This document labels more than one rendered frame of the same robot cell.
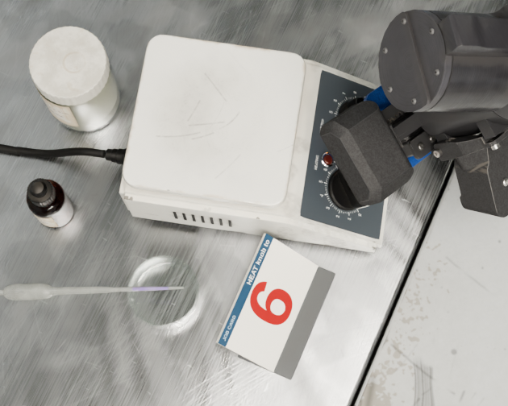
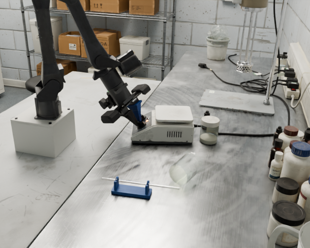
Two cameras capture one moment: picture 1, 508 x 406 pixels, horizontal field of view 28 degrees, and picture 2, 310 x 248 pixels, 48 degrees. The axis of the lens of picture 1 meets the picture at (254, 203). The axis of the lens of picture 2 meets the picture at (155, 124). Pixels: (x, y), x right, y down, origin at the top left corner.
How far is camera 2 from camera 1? 1.31 m
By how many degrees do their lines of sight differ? 79
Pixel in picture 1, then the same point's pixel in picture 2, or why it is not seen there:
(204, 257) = not seen: hidden behind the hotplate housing
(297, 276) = not seen: hidden behind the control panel
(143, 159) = (186, 108)
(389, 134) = (137, 88)
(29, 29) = (229, 149)
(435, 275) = (119, 125)
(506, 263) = (104, 127)
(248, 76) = (168, 116)
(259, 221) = not seen: hidden behind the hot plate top
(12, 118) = (223, 138)
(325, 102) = (149, 123)
